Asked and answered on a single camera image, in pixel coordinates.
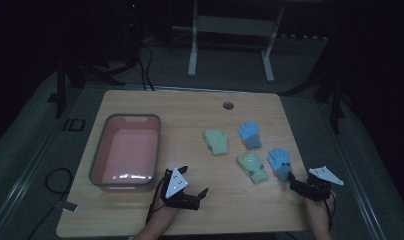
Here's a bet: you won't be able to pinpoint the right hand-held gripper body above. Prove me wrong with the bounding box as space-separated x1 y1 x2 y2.
304 165 345 202

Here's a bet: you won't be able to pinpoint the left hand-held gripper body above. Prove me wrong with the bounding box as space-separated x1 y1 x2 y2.
160 167 202 212

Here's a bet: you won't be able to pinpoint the blue glove with dark marks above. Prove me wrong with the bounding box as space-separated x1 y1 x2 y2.
266 147 294 183

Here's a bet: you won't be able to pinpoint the green glove with face print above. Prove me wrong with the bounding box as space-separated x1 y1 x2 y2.
236 151 270 184

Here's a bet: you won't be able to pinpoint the plain green glove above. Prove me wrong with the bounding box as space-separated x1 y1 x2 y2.
203 128 230 156

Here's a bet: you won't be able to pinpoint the pink basin with grey rim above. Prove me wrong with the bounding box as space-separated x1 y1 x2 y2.
88 113 162 194

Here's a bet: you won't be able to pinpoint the plain blue glove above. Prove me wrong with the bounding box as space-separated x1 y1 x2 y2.
237 120 263 150

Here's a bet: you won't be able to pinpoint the person's right hand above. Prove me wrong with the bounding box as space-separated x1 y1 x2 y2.
304 194 337 225

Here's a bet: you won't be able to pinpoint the person's left hand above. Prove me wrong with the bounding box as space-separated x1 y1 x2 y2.
152 199 183 228

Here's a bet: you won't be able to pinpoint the black metal stand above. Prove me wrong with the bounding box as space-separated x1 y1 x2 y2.
279 29 348 135

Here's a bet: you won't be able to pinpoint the black tripod stand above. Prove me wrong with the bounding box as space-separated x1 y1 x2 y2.
46 0 140 120

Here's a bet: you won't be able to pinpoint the black floor cables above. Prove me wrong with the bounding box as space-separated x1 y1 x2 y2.
137 42 156 92

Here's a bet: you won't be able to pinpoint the black looped floor cable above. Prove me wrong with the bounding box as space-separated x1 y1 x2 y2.
25 167 75 240

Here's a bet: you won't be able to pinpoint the white metal desk frame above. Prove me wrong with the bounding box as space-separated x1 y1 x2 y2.
171 0 286 84

